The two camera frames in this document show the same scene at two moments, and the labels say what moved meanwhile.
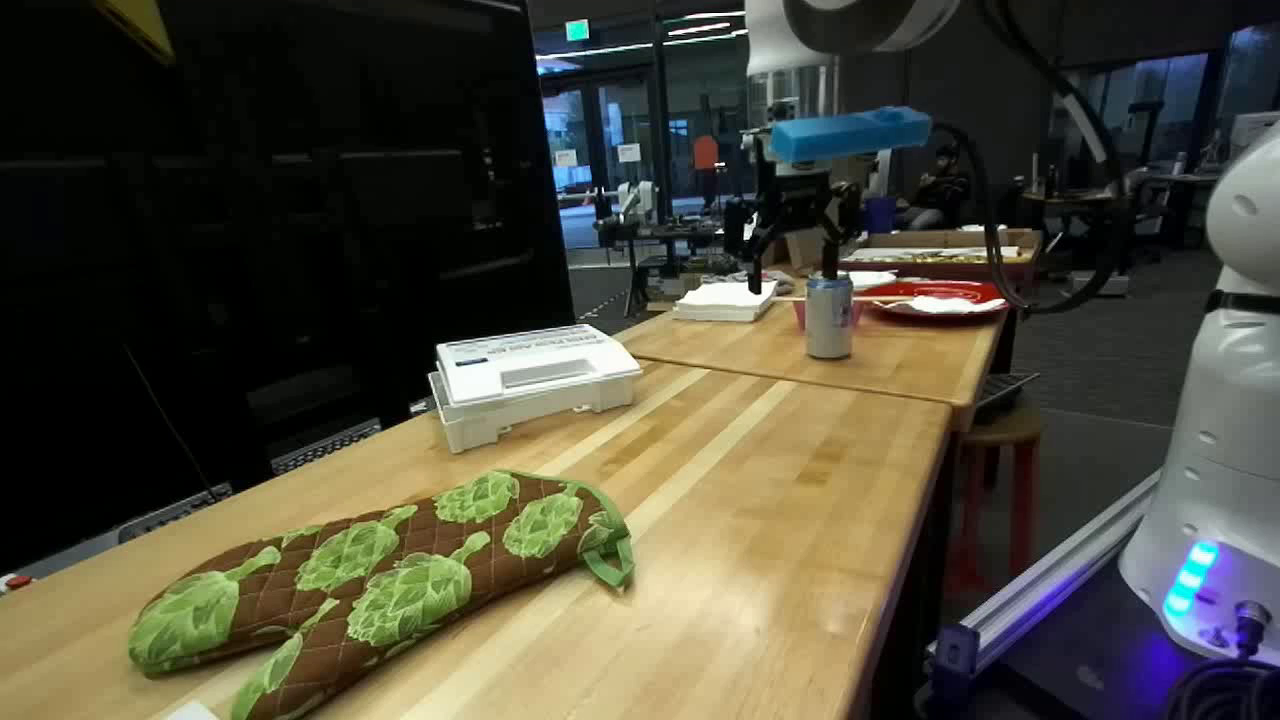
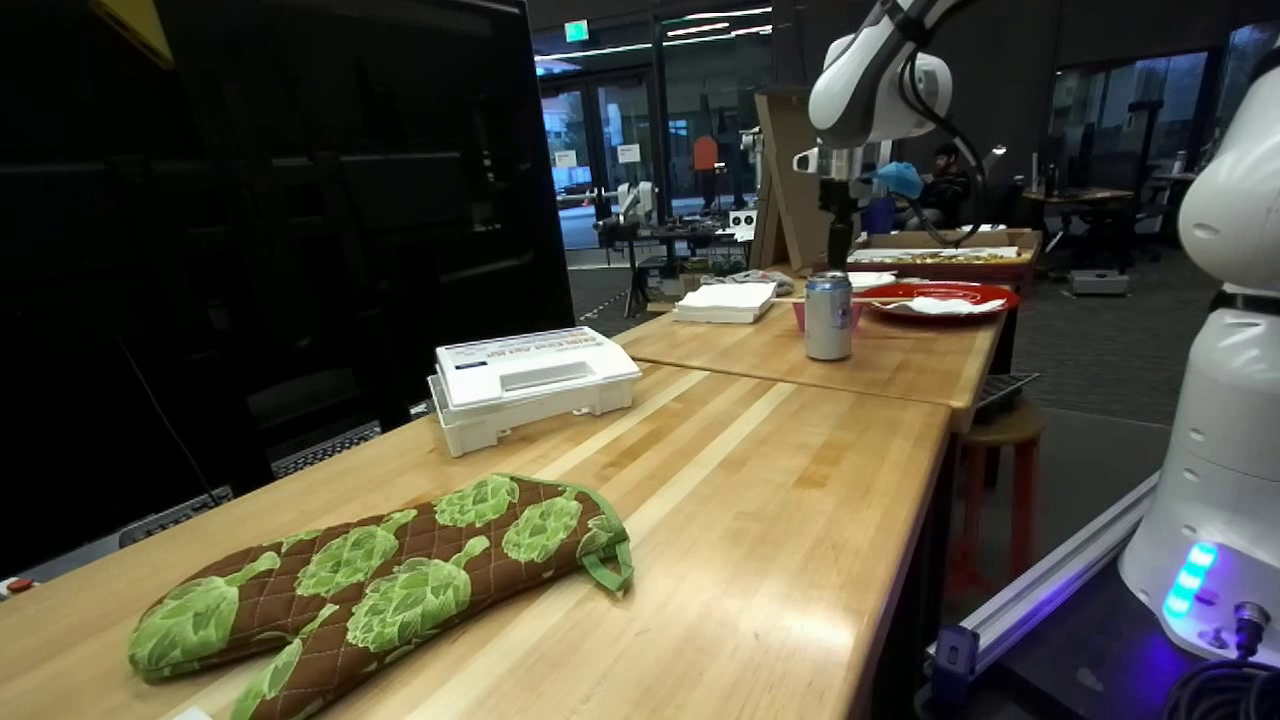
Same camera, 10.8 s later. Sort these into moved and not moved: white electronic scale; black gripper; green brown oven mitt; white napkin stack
Moved: black gripper
Not moved: green brown oven mitt; white electronic scale; white napkin stack
